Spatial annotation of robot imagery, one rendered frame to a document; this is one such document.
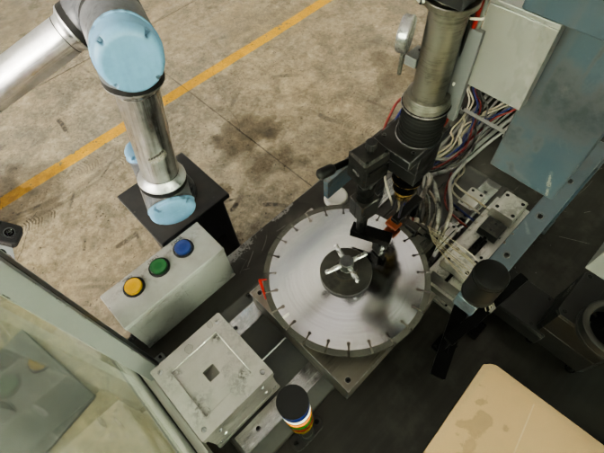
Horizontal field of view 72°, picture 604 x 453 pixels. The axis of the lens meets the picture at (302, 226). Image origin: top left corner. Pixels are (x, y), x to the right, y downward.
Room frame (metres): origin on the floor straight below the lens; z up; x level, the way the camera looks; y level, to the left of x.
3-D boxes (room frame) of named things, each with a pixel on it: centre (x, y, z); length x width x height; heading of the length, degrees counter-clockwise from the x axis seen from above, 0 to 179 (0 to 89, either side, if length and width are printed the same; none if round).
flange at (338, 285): (0.38, -0.08, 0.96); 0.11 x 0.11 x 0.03
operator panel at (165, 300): (0.45, 0.33, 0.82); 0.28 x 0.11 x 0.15; 129
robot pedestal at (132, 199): (0.79, 0.39, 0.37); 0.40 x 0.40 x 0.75; 39
